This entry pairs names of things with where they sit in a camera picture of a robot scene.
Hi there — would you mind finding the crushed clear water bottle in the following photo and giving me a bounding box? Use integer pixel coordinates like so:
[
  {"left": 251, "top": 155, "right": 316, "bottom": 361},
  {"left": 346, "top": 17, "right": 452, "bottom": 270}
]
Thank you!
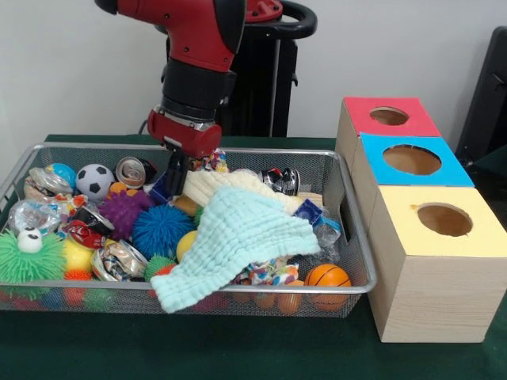
[{"left": 315, "top": 217, "right": 342, "bottom": 260}]

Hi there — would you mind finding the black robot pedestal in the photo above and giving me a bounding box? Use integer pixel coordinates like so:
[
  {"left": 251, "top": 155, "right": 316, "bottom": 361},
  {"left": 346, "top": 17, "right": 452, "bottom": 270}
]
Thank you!
[{"left": 160, "top": 0, "right": 318, "bottom": 138}]

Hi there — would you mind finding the cream yellow cloth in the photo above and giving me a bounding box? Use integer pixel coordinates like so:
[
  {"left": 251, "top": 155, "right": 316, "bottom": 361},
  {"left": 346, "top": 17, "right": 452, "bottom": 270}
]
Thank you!
[{"left": 181, "top": 169, "right": 304, "bottom": 217}]

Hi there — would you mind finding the purple plastic toy block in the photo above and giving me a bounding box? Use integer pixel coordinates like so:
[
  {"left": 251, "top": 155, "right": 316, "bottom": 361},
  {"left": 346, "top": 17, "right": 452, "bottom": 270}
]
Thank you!
[{"left": 295, "top": 199, "right": 322, "bottom": 223}]

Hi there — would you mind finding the plain blue spiky ball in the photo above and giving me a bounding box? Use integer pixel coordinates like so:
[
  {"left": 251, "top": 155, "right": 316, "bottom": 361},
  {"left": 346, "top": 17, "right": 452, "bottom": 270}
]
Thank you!
[{"left": 132, "top": 204, "right": 195, "bottom": 260}]

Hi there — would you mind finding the orange toy basketball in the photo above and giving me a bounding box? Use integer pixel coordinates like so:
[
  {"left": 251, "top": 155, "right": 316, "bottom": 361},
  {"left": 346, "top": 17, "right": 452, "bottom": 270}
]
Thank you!
[{"left": 303, "top": 263, "right": 353, "bottom": 287}]

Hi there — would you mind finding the crushed black drink can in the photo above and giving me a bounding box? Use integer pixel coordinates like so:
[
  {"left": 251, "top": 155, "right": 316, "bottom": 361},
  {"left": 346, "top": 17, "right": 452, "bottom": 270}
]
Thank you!
[{"left": 259, "top": 167, "right": 302, "bottom": 197}]

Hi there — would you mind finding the dark green table cloth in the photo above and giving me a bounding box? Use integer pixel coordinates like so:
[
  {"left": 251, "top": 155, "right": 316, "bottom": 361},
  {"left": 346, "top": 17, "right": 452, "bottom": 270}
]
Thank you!
[
  {"left": 0, "top": 134, "right": 507, "bottom": 380},
  {"left": 467, "top": 152, "right": 507, "bottom": 192}
]

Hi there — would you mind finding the green spiky ball with eyes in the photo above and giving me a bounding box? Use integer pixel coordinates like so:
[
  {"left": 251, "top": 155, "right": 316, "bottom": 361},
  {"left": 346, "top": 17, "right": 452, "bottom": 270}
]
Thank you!
[{"left": 0, "top": 227, "right": 67, "bottom": 294}]

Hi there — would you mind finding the wooden box with three holes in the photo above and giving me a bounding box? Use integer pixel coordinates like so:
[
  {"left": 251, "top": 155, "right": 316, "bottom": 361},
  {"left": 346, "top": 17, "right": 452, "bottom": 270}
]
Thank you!
[{"left": 334, "top": 96, "right": 507, "bottom": 344}]

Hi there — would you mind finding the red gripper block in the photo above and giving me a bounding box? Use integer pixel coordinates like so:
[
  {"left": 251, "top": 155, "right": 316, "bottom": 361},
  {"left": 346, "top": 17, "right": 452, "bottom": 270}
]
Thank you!
[{"left": 147, "top": 108, "right": 223, "bottom": 197}]

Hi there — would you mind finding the small toy soccer ball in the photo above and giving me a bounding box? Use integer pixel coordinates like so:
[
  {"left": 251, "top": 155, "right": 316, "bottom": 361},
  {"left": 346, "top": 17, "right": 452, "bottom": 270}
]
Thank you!
[{"left": 74, "top": 164, "right": 116, "bottom": 203}]

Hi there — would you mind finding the black upright panel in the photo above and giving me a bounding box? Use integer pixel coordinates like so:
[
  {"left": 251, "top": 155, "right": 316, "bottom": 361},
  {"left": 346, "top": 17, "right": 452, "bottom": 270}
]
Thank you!
[{"left": 455, "top": 26, "right": 507, "bottom": 159}]

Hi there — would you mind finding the smooth yellow ball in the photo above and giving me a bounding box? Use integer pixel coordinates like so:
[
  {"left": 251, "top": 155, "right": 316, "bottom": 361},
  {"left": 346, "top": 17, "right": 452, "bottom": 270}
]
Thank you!
[{"left": 176, "top": 230, "right": 199, "bottom": 262}]

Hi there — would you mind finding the crushed silver drink can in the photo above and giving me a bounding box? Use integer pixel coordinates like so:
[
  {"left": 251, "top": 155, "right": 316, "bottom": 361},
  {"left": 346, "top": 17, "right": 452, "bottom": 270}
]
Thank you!
[{"left": 90, "top": 240, "right": 150, "bottom": 282}]

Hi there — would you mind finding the mint green cloth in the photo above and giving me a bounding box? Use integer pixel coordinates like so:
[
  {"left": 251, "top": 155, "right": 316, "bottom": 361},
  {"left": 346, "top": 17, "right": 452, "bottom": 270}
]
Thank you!
[{"left": 150, "top": 185, "right": 321, "bottom": 314}]

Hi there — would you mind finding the colourful knotted rope toy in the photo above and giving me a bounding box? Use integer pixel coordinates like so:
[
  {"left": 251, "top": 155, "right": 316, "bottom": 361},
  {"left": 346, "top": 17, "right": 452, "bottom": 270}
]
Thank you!
[
  {"left": 233, "top": 259, "right": 301, "bottom": 287},
  {"left": 189, "top": 148, "right": 230, "bottom": 174}
]

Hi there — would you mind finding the shallow metal mesh bin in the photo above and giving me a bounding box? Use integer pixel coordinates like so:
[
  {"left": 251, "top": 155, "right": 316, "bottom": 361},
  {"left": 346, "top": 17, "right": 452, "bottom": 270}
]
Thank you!
[{"left": 0, "top": 142, "right": 378, "bottom": 320}]

